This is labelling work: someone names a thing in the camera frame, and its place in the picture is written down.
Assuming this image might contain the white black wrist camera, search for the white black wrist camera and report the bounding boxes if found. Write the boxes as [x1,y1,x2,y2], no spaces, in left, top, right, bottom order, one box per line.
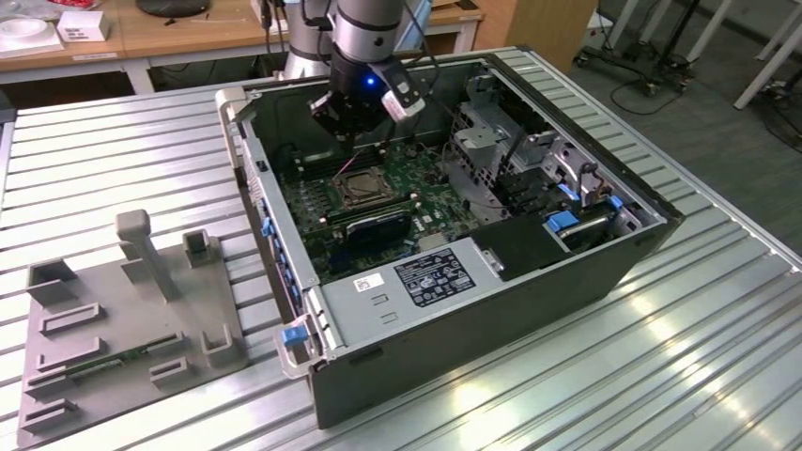
[369,60,431,125]

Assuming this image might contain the black hanging cable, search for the black hanging cable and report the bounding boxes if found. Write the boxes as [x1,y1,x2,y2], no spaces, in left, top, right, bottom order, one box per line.
[258,0,280,55]

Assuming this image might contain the grey parts rack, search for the grey parts rack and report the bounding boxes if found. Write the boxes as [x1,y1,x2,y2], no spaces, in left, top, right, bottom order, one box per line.
[12,210,256,447]

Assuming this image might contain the metal socket cover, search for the metal socket cover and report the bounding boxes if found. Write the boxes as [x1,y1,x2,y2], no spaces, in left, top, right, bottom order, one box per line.
[335,167,394,208]

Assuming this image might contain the black plastic drive cover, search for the black plastic drive cover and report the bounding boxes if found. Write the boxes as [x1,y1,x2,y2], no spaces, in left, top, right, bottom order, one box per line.
[469,218,569,282]

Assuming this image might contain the white round plastic dish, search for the white round plastic dish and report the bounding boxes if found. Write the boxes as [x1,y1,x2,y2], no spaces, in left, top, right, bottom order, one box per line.
[0,16,64,53]

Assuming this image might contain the white table frame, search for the white table frame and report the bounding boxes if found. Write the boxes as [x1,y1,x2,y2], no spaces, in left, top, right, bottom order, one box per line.
[605,0,734,65]
[732,0,802,112]

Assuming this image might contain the silver green CPU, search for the silver green CPU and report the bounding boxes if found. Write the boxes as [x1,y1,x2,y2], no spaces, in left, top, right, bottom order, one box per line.
[346,173,382,197]

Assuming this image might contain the dark grey PC case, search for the dark grey PC case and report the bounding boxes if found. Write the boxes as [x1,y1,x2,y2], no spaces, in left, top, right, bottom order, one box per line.
[215,45,686,431]

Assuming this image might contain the grey power supply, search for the grey power supply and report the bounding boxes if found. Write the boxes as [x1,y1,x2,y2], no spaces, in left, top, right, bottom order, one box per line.
[306,236,505,365]

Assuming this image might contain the silver metal drive cage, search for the silver metal drive cage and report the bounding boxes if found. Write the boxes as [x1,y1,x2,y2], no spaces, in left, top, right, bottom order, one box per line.
[447,70,553,161]

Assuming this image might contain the green motherboard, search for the green motherboard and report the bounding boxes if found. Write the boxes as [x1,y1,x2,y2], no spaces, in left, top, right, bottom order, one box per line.
[278,140,482,286]

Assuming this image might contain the wooden desk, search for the wooden desk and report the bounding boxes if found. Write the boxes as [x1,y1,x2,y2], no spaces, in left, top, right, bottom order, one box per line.
[0,0,487,95]

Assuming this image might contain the white cardboard box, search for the white cardboard box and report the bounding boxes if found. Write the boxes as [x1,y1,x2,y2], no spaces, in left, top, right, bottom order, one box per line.
[55,11,112,44]

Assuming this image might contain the black wheeled stand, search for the black wheeled stand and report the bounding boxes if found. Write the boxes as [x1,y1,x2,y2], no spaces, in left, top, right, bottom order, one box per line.
[574,0,701,98]

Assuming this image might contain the metal locking lever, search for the metal locking lever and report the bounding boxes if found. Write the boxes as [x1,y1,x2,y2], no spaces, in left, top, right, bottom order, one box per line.
[334,148,365,181]

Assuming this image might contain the green RAM stick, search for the green RAM stick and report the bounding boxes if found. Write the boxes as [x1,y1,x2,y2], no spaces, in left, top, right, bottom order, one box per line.
[62,345,158,377]

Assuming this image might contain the black monitor base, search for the black monitor base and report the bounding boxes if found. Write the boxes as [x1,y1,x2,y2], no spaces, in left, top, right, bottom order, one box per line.
[135,0,212,18]

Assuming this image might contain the CPU socket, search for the CPU socket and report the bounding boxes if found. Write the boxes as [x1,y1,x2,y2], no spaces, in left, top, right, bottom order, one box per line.
[330,164,398,211]

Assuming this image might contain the wooden cabinet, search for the wooden cabinet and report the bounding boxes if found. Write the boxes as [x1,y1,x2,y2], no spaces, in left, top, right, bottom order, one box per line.
[505,0,595,75]

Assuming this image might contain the black graphics card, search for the black graphics card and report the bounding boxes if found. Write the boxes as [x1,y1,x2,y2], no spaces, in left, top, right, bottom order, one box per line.
[342,209,415,250]

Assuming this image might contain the black power supply label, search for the black power supply label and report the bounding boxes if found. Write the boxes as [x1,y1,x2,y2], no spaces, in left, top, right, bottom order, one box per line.
[393,247,477,309]

